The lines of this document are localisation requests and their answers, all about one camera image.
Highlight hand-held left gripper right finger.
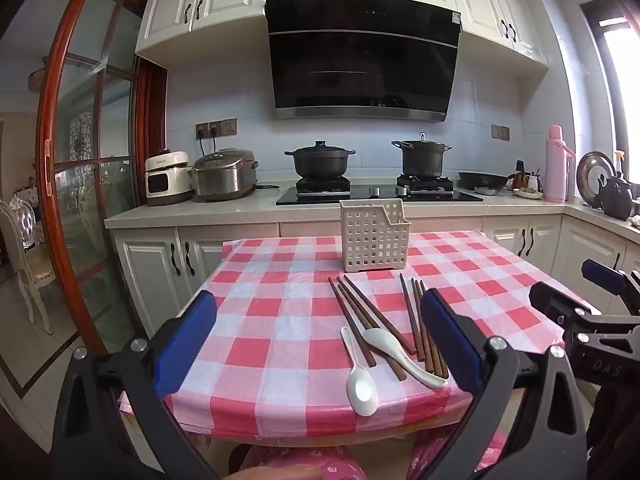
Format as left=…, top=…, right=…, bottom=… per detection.
left=420, top=287, right=593, bottom=480

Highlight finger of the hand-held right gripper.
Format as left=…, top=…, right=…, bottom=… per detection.
left=529, top=281, right=601, bottom=327
left=581, top=259, right=640, bottom=306

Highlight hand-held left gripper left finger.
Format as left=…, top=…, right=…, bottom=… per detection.
left=50, top=290, right=221, bottom=480

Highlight white ceramic spoon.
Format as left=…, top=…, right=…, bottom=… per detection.
left=341, top=326, right=380, bottom=417
left=363, top=327, right=449, bottom=390

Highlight white perforated utensil basket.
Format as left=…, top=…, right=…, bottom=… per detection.
left=339, top=198, right=412, bottom=274

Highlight person's left hand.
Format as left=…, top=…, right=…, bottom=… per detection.
left=235, top=465, right=325, bottom=480

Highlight black teapot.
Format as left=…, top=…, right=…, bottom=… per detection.
left=597, top=171, right=637, bottom=222

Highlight pink white checkered tablecloth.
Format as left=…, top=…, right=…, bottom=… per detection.
left=117, top=230, right=596, bottom=453

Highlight round glass pot lid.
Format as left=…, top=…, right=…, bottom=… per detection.
left=576, top=151, right=617, bottom=210

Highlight pink thermos flask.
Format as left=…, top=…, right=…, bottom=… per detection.
left=543, top=125, right=576, bottom=205

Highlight brown oil cruet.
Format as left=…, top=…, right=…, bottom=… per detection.
left=509, top=160, right=531, bottom=190

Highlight white stone kitchen counter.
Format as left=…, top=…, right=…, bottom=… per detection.
left=104, top=187, right=640, bottom=242

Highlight black wok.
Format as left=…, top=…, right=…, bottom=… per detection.
left=457, top=171, right=511, bottom=195

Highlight white small cooker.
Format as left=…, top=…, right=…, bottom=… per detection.
left=145, top=150, right=195, bottom=207

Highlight person's pink patterned pants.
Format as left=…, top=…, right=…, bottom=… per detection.
left=227, top=435, right=506, bottom=480

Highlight stainless steel rice cooker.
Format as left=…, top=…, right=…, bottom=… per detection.
left=192, top=148, right=260, bottom=203

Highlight white dining chair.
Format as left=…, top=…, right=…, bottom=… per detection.
left=0, top=195, right=56, bottom=336

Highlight black stock pot with lid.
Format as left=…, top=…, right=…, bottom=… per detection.
left=391, top=132, right=453, bottom=180

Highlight black glass gas cooktop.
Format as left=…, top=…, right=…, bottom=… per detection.
left=276, top=175, right=485, bottom=207

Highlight black casserole pot with lid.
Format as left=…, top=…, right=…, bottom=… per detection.
left=284, top=141, right=357, bottom=181

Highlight dark framed window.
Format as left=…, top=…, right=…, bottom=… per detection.
left=580, top=0, right=640, bottom=186

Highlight red wooden glass door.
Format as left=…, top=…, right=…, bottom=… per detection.
left=35, top=0, right=168, bottom=356

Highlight white upper kitchen cabinet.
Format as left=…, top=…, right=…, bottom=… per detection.
left=452, top=0, right=551, bottom=77
left=135, top=0, right=268, bottom=66

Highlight black glass range hood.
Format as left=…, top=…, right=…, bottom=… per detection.
left=264, top=0, right=463, bottom=123

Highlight gold triple wall socket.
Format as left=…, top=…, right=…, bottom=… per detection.
left=195, top=118, right=238, bottom=140

